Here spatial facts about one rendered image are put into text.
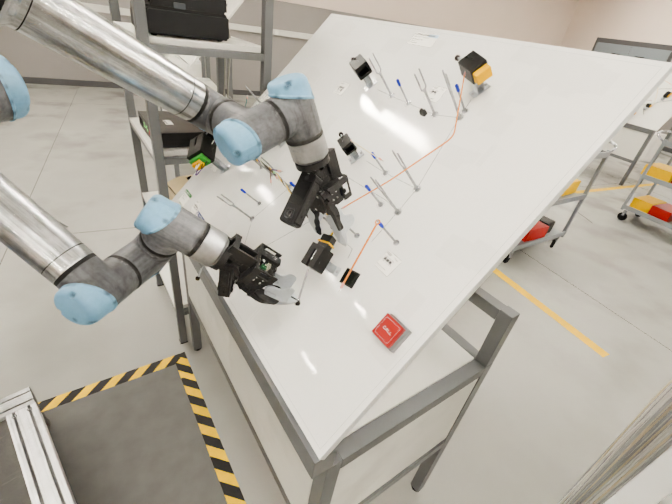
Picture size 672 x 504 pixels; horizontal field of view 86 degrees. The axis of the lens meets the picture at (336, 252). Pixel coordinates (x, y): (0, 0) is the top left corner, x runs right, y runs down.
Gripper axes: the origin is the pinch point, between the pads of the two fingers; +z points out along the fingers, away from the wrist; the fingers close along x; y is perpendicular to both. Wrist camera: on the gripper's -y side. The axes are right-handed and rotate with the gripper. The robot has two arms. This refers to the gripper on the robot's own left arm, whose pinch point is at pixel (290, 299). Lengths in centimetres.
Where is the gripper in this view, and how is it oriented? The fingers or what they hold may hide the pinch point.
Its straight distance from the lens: 83.6
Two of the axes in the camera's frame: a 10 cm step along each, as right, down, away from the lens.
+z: 7.1, 5.0, 4.9
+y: 7.0, -4.9, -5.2
